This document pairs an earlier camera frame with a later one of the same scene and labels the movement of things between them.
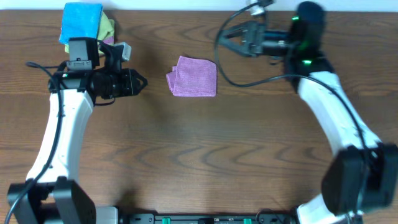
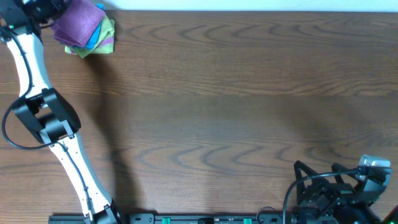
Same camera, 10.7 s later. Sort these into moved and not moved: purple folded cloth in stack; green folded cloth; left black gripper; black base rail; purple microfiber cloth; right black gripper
Moved: right black gripper; left black gripper; purple microfiber cloth
Not moved: black base rail; purple folded cloth in stack; green folded cloth
